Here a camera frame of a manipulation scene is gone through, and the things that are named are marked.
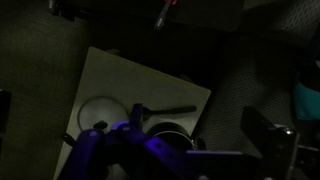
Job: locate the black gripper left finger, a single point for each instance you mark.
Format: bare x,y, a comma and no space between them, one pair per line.
85,161

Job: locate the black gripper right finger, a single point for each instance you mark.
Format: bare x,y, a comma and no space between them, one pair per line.
159,161

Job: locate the round glass pot lid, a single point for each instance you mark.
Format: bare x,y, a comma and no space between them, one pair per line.
100,111

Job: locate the small black saucepan with lid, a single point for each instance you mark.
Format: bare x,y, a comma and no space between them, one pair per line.
174,135

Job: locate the black frying pan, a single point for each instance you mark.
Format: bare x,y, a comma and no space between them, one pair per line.
140,113

